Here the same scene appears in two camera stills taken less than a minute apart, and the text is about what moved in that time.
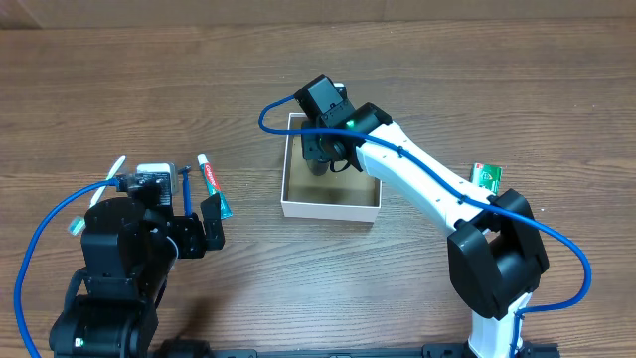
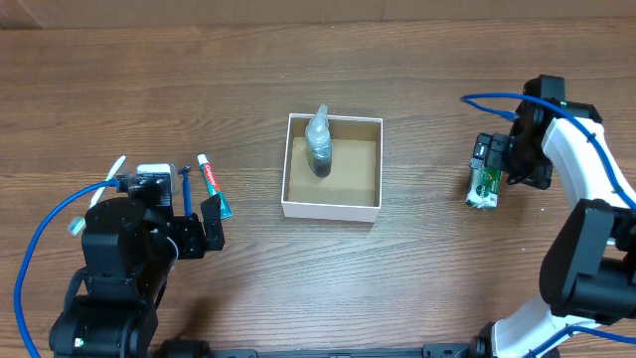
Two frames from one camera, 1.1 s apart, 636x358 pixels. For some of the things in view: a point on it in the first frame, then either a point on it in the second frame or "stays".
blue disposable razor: x=186 y=190 stays
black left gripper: x=194 y=235 stays
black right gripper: x=318 y=147 -> x=495 y=155
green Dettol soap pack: x=487 y=176 stays
